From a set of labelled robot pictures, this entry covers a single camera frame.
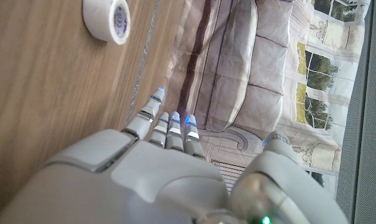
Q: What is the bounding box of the white tape roll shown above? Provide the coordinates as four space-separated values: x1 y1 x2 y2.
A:
82 0 132 46

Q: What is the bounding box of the printed sofa room backdrop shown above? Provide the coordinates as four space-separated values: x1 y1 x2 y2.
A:
162 0 372 200

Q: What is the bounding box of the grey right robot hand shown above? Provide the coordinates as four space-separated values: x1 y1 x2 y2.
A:
0 87 350 224

